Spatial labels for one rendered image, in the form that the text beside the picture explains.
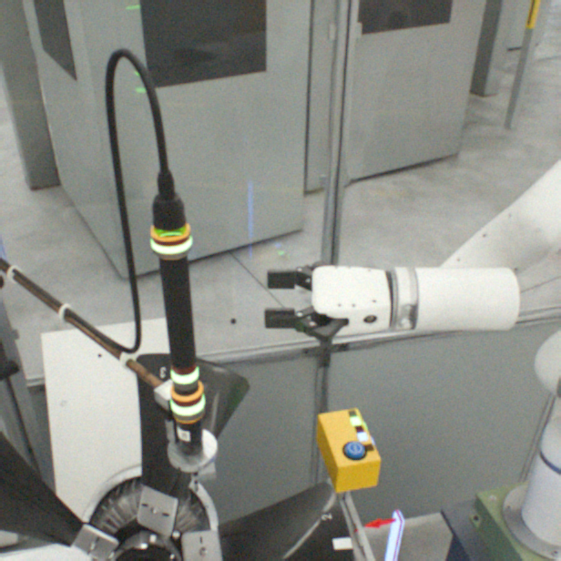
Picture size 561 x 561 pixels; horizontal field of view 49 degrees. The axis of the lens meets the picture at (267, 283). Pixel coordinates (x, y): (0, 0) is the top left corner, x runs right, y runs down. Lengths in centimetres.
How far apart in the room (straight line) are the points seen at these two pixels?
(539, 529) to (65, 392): 98
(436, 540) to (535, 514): 127
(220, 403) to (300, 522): 27
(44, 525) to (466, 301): 75
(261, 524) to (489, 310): 57
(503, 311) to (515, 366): 135
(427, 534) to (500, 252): 184
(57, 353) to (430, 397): 125
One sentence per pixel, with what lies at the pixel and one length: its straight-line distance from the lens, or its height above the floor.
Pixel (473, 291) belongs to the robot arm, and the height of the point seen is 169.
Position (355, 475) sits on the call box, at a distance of 142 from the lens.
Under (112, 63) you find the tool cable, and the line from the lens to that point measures 67.
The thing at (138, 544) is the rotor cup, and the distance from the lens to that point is 105.
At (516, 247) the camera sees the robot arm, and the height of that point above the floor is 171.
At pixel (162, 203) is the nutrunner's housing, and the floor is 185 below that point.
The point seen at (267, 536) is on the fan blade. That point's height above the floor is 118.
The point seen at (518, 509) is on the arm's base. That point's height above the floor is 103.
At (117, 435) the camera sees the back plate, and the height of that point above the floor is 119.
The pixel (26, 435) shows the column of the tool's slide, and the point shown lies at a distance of 173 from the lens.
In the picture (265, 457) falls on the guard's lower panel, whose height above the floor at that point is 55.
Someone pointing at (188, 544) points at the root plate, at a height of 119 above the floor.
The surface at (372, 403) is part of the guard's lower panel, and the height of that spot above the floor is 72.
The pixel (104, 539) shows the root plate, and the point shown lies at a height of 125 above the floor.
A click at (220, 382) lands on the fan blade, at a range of 103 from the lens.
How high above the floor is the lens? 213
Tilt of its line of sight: 34 degrees down
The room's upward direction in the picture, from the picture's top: straight up
